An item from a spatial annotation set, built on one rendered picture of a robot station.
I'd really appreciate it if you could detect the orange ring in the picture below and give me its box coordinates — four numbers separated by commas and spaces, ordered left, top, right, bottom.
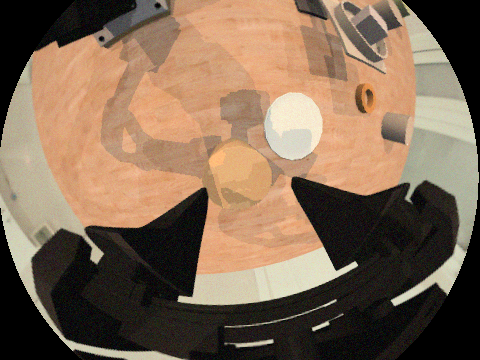
355, 83, 376, 113

